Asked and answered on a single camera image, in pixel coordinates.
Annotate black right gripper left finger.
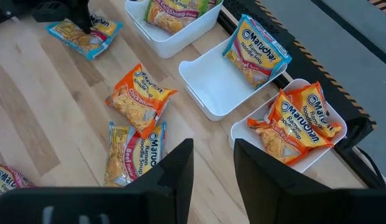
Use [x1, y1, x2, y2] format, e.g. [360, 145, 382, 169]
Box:
[126, 138, 194, 224]

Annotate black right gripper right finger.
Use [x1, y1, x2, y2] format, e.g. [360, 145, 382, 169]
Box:
[233, 138, 337, 224]

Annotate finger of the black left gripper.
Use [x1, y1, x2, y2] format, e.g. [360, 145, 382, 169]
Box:
[68, 0, 93, 34]
[31, 0, 72, 23]

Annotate blue beef ramen pack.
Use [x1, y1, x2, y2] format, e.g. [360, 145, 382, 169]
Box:
[45, 12, 124, 61]
[103, 121, 167, 188]
[222, 14, 293, 90]

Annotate orange chicken ramen pack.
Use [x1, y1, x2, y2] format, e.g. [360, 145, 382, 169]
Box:
[286, 81, 343, 140]
[247, 90, 336, 166]
[105, 63, 178, 140]

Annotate white plastic bin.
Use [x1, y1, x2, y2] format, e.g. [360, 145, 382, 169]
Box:
[228, 78, 349, 174]
[124, 0, 225, 59]
[178, 37, 289, 122]

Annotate black aluminium table frame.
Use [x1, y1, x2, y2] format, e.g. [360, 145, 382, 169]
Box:
[216, 9, 386, 189]

